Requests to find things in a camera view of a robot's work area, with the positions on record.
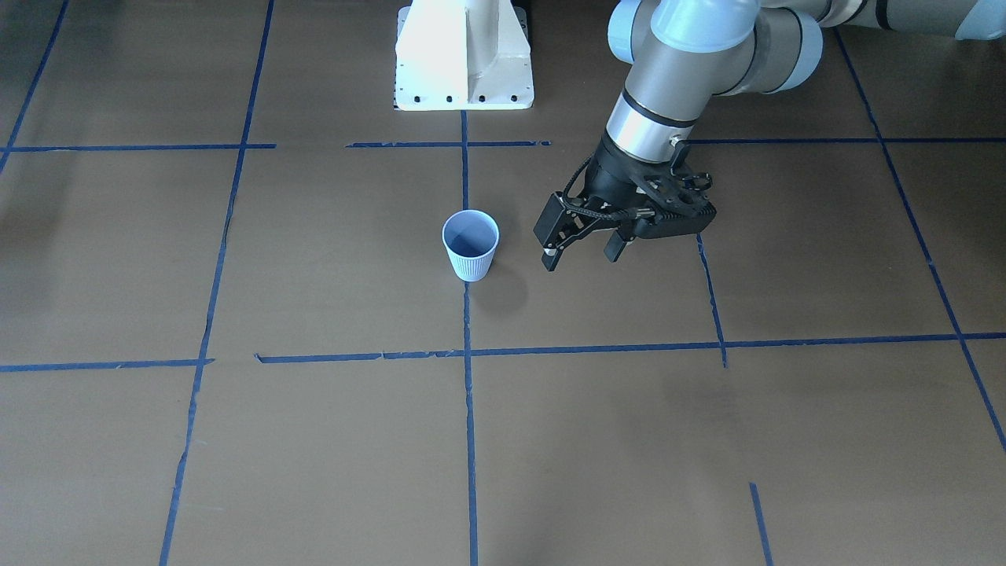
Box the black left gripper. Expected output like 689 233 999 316
533 135 669 273

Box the blue ribbed paper cup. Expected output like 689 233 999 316
441 209 501 282

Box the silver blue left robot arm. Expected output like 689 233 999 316
533 1 1005 271

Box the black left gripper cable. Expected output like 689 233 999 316
562 153 637 221

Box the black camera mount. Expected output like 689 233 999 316
629 141 716 239

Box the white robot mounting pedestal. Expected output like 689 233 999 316
393 1 535 112

